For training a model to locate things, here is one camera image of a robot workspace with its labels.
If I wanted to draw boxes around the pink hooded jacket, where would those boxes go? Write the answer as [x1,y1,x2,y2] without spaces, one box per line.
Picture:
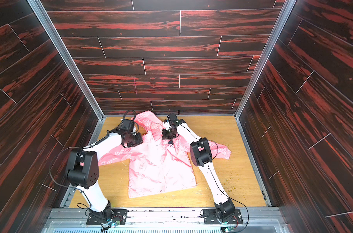
[98,110,232,199]

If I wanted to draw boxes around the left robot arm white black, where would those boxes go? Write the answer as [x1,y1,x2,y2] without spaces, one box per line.
[65,118,143,214]

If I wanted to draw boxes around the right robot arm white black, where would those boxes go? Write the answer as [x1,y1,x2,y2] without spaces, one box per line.
[162,114,238,224]

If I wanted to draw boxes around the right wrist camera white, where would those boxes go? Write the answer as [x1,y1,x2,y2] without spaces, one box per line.
[163,122,170,130]

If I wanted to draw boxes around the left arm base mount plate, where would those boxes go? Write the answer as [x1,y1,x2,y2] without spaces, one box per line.
[86,208,128,226]

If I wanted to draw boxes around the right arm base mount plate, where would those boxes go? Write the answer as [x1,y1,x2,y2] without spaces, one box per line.
[200,208,243,225]

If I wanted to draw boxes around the aluminium front rail frame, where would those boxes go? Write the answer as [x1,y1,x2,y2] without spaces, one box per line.
[42,207,291,233]

